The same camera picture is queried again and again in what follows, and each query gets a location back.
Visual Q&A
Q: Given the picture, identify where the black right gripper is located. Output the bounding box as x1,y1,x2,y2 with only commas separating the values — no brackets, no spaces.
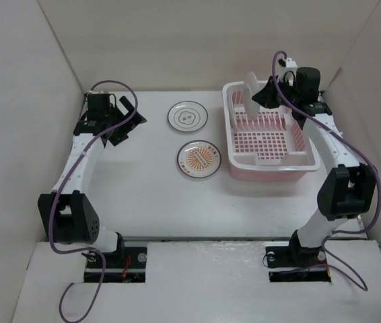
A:
252,75,300,109

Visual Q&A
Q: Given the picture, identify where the orange sunburst plate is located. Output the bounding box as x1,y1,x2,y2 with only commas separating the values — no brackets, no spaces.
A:
243,72,260,121
176,140,222,180

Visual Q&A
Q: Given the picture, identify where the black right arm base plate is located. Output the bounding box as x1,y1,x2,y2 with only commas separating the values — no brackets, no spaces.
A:
263,245,331,283

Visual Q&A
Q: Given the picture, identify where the black rimmed flower plate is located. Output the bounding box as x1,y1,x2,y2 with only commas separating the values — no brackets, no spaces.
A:
167,101,209,133

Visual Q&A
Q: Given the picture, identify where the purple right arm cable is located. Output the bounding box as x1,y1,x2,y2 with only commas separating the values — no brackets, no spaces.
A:
273,50,381,291

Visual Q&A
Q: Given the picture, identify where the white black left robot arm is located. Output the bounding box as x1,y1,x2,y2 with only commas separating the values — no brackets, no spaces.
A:
37,92,146,267

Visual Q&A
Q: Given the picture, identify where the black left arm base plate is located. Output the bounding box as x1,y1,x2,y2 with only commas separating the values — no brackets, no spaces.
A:
83,246,147,283

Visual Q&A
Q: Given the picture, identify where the green rimmed white plate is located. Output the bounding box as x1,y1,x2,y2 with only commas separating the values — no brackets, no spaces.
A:
229,91,242,130

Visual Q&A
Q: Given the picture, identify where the white pink dish rack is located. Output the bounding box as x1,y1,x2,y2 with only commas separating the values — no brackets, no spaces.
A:
222,81,321,182

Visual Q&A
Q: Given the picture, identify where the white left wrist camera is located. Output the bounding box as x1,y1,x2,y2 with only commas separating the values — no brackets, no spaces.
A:
88,89,110,96

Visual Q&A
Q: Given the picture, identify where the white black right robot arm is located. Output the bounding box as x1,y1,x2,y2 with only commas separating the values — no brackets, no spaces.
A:
252,67,378,268

